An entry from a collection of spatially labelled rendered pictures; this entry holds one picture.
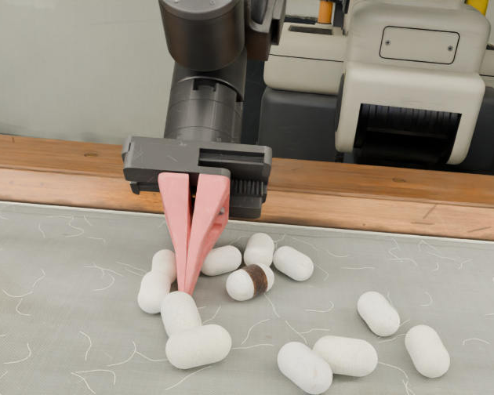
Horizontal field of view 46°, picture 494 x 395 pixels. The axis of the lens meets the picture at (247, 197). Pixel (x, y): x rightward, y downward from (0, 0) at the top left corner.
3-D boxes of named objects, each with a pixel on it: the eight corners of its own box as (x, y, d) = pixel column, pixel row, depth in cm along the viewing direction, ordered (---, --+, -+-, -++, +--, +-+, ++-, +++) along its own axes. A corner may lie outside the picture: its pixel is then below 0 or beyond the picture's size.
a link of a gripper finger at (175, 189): (260, 286, 35) (268, 152, 39) (142, 277, 35) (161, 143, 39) (254, 315, 41) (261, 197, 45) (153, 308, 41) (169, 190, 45)
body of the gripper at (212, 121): (271, 170, 39) (276, 80, 42) (118, 158, 39) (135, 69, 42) (264, 211, 45) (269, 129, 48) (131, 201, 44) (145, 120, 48)
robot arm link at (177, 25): (285, 13, 51) (190, 0, 52) (294, -106, 41) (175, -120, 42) (260, 126, 46) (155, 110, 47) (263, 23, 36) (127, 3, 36)
